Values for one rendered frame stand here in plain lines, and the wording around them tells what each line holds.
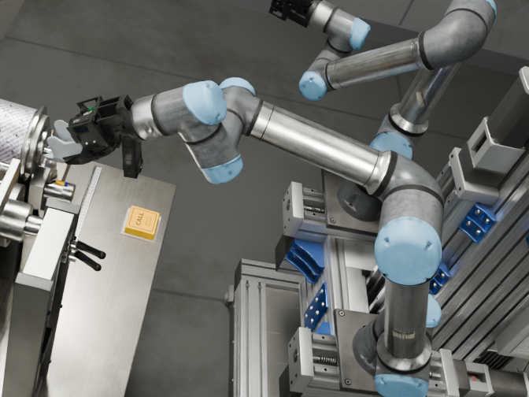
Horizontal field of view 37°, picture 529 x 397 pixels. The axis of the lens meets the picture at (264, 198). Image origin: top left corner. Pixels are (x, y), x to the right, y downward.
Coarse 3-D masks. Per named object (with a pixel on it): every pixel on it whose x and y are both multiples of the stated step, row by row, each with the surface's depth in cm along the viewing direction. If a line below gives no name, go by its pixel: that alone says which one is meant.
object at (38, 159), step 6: (42, 132) 146; (48, 132) 146; (42, 138) 145; (42, 144) 145; (36, 150) 145; (42, 150) 145; (36, 156) 145; (42, 156) 147; (36, 162) 146; (42, 162) 149
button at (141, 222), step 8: (136, 208) 187; (128, 216) 186; (136, 216) 186; (144, 216) 187; (152, 216) 187; (128, 224) 184; (136, 224) 184; (144, 224) 185; (152, 224) 186; (128, 232) 184; (136, 232) 184; (144, 232) 184; (152, 232) 184
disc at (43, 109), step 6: (42, 108) 145; (42, 114) 146; (36, 120) 142; (30, 132) 141; (30, 138) 141; (30, 144) 142; (24, 150) 141; (24, 156) 141; (24, 162) 142; (24, 168) 144; (24, 174) 146; (24, 180) 148
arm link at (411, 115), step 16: (464, 0) 190; (480, 0) 190; (480, 16) 186; (416, 80) 209; (432, 80) 205; (448, 80) 205; (416, 96) 210; (432, 96) 208; (400, 112) 216; (416, 112) 213; (384, 128) 220; (400, 128) 216; (416, 128) 216; (416, 144) 222
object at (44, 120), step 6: (36, 114) 146; (42, 120) 145; (48, 120) 149; (30, 126) 143; (36, 126) 143; (42, 126) 144; (48, 126) 151; (36, 132) 143; (36, 138) 143; (24, 144) 142; (36, 144) 143; (30, 150) 143; (30, 156) 143; (30, 162) 144; (30, 168) 145
